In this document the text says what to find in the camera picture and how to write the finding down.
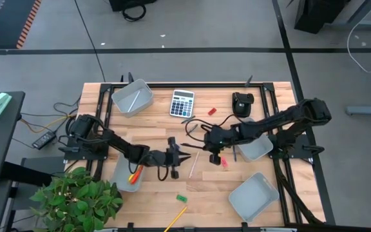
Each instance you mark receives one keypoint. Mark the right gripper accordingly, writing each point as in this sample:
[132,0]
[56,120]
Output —
[216,141]

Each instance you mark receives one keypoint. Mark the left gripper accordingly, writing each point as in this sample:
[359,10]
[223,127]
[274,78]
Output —
[171,158]

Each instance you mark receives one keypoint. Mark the white pencil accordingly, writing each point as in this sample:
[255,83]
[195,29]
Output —
[134,101]
[194,164]

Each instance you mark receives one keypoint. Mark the pale pink pen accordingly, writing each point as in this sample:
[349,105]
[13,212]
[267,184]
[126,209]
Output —
[224,162]

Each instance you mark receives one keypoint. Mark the blue marker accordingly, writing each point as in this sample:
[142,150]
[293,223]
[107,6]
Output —
[234,154]

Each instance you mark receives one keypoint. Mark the green eraser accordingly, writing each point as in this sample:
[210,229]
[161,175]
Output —
[181,198]

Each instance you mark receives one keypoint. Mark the orange highlighter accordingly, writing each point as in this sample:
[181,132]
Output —
[137,175]

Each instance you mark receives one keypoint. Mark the yellow highlighter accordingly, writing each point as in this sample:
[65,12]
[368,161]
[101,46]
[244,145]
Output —
[130,178]

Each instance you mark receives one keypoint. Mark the yellow pencil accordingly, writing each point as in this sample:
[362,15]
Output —
[176,218]

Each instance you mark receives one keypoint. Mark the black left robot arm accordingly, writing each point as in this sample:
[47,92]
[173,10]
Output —
[121,146]

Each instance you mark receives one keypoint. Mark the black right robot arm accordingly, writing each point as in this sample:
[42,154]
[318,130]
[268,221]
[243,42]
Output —
[279,119]

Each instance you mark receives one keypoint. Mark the red eraser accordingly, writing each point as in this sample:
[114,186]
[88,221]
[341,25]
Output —
[212,111]

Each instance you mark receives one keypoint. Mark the grey desk calculator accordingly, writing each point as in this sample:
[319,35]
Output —
[181,104]

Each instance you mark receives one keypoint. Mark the grey plastic bin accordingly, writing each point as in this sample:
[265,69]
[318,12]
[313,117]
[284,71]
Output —
[256,149]
[143,93]
[253,198]
[121,175]

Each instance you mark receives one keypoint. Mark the black tape dispenser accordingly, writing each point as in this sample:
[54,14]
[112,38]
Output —
[243,104]

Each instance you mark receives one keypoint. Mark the green leafy plant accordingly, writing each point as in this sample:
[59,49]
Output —
[76,199]

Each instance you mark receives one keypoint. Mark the black power adapter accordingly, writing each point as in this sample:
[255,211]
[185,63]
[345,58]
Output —
[43,140]

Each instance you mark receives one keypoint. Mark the grey desk foot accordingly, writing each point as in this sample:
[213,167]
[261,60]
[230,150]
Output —
[369,110]

